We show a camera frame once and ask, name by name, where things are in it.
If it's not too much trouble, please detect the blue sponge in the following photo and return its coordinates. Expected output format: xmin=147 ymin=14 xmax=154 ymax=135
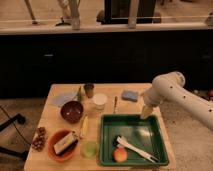
xmin=121 ymin=90 xmax=139 ymax=102

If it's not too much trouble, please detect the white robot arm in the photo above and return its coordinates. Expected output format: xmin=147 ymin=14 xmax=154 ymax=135
xmin=141 ymin=71 xmax=213 ymax=131

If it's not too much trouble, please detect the purple bowl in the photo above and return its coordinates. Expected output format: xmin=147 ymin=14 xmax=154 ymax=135
xmin=60 ymin=101 xmax=84 ymax=124

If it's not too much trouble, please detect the orange bowl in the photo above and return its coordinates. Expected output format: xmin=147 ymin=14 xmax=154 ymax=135
xmin=47 ymin=129 xmax=79 ymax=163

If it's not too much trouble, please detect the green plastic tray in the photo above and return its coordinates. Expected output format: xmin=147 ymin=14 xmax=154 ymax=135
xmin=99 ymin=114 xmax=169 ymax=167

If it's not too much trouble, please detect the white cup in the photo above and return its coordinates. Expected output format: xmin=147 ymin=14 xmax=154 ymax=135
xmin=92 ymin=93 xmax=108 ymax=110

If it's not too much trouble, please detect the peach fruit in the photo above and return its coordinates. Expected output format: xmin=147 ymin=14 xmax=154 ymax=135
xmin=113 ymin=148 xmax=128 ymax=162

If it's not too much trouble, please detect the brown cup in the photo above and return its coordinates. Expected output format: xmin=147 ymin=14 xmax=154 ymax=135
xmin=84 ymin=83 xmax=94 ymax=98

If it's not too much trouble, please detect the green plastic cup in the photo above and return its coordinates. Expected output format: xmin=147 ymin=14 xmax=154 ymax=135
xmin=81 ymin=141 xmax=98 ymax=158

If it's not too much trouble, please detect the black and white eraser block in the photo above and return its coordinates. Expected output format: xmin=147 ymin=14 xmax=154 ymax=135
xmin=53 ymin=132 xmax=77 ymax=155

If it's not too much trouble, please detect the light blue plate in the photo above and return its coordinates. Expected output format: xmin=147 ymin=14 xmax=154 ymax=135
xmin=50 ymin=91 xmax=77 ymax=107

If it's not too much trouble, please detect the bunch of brown grapes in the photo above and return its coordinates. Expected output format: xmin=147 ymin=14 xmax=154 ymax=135
xmin=32 ymin=127 xmax=46 ymax=151

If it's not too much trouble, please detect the black chair base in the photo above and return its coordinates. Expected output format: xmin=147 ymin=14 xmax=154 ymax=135
xmin=0 ymin=106 xmax=31 ymax=161

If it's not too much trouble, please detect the brown handled utensil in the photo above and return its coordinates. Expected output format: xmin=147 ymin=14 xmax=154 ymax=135
xmin=113 ymin=96 xmax=118 ymax=114

